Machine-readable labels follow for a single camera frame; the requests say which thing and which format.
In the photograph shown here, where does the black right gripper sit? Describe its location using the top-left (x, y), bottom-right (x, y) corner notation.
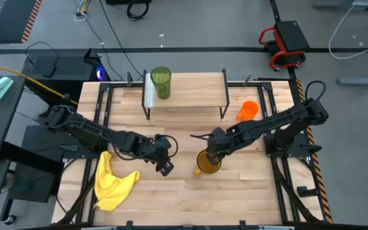
top-left (206, 140), bottom-right (233, 166)

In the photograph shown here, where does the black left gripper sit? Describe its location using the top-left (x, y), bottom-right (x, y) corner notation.
top-left (144, 137), bottom-right (174, 177)

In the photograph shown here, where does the yellow plastic cup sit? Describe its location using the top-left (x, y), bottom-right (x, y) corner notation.
top-left (193, 149), bottom-right (222, 177)

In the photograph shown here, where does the orange plastic cup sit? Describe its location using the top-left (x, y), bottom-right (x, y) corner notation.
top-left (236, 100), bottom-right (260, 122)

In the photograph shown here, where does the green glass tumbler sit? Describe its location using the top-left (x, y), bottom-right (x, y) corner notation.
top-left (149, 66), bottom-right (173, 100)

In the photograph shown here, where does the yellow cloth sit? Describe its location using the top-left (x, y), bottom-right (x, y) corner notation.
top-left (93, 151), bottom-right (141, 212)

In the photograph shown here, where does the black computer tower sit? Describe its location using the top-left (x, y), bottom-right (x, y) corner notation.
top-left (21, 47), bottom-right (110, 106)

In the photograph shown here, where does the red black rolling stool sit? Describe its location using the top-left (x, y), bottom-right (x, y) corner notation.
top-left (258, 20), bottom-right (311, 72)

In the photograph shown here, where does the grey metal table foot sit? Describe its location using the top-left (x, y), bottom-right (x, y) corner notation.
top-left (313, 0), bottom-right (368, 11)
top-left (336, 67), bottom-right (368, 87)

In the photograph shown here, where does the mint green stapler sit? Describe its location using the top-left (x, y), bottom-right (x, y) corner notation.
top-left (0, 76), bottom-right (15, 102)

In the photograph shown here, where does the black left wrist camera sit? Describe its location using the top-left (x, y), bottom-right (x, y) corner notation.
top-left (154, 135), bottom-right (173, 151)

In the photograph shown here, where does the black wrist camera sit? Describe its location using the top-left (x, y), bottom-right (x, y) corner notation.
top-left (154, 135), bottom-right (173, 151)
top-left (209, 127), bottom-right (233, 143)

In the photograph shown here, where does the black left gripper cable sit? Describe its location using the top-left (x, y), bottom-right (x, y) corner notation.
top-left (153, 134), bottom-right (180, 160)

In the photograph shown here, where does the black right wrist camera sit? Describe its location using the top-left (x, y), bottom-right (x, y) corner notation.
top-left (209, 127), bottom-right (233, 143)

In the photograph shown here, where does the black metal rig frame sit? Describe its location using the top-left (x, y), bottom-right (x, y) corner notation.
top-left (56, 68), bottom-right (332, 230)

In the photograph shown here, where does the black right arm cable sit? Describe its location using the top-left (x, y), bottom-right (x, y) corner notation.
top-left (304, 80), bottom-right (327, 102)

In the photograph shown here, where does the long black floor cable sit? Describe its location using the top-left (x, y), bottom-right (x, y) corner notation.
top-left (98, 0), bottom-right (144, 79)
top-left (75, 0), bottom-right (125, 81)

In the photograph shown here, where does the coiled black cable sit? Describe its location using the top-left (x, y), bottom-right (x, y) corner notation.
top-left (126, 1), bottom-right (150, 22)

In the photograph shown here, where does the white floor cable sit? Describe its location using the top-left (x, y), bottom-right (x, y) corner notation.
top-left (327, 3), bottom-right (368, 60)

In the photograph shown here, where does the yellow cable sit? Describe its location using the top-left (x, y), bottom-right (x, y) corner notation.
top-left (0, 61), bottom-right (79, 105)

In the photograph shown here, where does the white plug cable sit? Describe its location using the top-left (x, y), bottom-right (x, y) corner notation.
top-left (73, 0), bottom-right (89, 22)

